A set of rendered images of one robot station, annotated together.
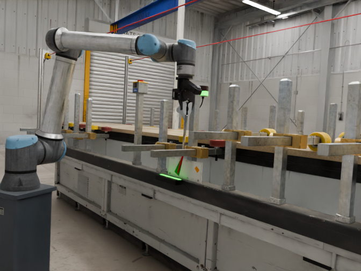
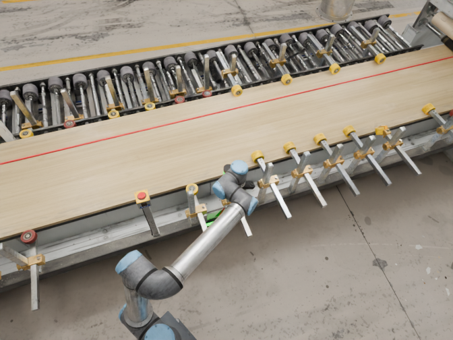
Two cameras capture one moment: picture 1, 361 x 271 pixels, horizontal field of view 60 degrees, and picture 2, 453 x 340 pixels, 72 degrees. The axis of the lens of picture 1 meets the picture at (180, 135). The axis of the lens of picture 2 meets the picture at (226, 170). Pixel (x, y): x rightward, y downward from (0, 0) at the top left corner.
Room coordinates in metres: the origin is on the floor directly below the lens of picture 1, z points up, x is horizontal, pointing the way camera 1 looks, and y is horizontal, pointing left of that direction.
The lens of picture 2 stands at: (1.33, 0.86, 2.69)
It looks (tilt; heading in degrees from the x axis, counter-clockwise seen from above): 57 degrees down; 287
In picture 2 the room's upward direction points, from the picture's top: 5 degrees clockwise
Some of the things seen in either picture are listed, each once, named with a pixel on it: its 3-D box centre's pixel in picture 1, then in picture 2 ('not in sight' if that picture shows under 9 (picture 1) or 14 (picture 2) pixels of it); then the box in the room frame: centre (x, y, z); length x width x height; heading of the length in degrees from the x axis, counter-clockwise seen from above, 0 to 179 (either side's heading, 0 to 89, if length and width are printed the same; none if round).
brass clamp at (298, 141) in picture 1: (287, 140); (301, 172); (1.18, -0.40, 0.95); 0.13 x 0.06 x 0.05; 40
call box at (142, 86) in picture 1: (140, 88); (143, 199); (1.97, 0.27, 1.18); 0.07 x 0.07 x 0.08; 40
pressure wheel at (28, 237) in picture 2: (106, 133); (32, 239); (2.59, 0.62, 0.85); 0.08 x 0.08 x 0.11
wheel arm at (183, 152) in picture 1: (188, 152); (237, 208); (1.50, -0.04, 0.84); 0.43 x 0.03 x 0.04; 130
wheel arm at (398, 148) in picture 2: not in sight; (402, 154); (0.53, -0.83, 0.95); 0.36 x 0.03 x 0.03; 130
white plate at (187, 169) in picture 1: (183, 169); (224, 211); (1.58, -0.03, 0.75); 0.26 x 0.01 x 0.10; 40
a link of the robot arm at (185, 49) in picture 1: (185, 53); (238, 172); (1.52, 0.00, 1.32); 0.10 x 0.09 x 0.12; 71
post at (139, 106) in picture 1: (138, 129); (150, 218); (1.97, 0.27, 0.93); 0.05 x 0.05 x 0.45; 40
